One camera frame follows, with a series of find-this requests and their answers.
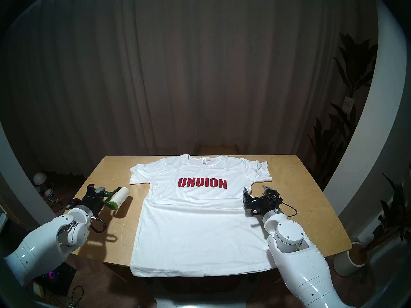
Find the long beige pleated curtain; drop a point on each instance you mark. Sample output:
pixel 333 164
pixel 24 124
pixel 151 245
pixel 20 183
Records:
pixel 192 70

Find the tall dark leafy plant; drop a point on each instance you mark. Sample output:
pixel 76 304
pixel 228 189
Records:
pixel 353 66

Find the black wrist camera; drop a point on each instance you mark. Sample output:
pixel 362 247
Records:
pixel 73 204
pixel 275 201

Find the plant in white pot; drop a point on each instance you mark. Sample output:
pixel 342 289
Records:
pixel 348 262

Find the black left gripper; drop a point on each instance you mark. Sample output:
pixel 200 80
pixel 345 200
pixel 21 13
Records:
pixel 91 205

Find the white paper plant tag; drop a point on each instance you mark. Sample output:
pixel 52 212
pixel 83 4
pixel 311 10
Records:
pixel 348 104

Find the black computer with RGB fans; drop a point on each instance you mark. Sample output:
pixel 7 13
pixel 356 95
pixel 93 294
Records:
pixel 61 278

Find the grey white robot torso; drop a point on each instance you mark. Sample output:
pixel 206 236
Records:
pixel 167 303

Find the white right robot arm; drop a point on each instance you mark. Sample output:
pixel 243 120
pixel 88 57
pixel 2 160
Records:
pixel 289 236

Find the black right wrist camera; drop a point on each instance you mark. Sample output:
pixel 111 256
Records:
pixel 275 201

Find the white curved arch pillar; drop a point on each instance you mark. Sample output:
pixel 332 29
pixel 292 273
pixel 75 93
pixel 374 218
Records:
pixel 19 188
pixel 375 134

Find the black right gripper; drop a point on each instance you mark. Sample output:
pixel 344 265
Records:
pixel 258 205

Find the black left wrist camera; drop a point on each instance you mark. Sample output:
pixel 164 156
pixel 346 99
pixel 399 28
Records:
pixel 73 204

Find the white T-shirt red UNUION print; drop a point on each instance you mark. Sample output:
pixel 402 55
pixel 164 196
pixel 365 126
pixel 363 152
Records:
pixel 199 233

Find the large white mushroom lamp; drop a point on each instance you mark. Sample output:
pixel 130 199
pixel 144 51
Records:
pixel 39 178

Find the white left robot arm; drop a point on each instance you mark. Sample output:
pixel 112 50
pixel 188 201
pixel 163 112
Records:
pixel 41 246

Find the brown wooden chair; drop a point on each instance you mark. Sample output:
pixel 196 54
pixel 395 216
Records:
pixel 217 149

